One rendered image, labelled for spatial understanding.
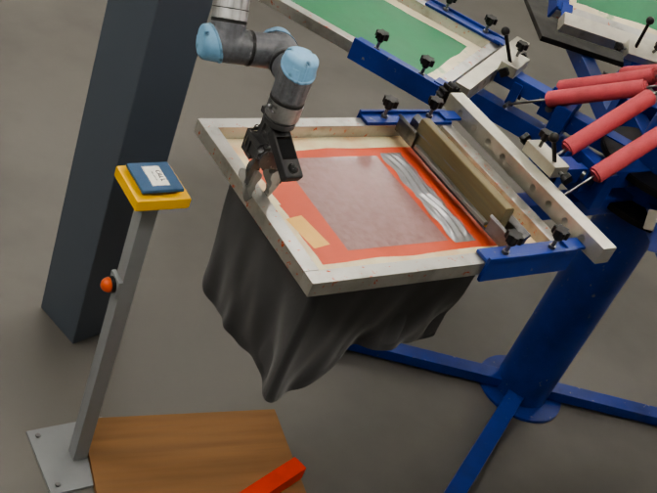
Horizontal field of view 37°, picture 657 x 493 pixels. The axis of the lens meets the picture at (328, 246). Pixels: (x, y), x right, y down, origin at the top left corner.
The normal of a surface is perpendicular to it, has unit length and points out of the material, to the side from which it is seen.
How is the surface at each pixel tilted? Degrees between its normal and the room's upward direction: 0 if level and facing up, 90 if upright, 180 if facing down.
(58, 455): 0
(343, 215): 1
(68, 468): 0
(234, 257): 93
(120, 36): 90
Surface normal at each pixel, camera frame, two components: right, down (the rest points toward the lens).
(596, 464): 0.32, -0.75
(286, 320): -0.87, 0.07
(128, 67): -0.67, 0.25
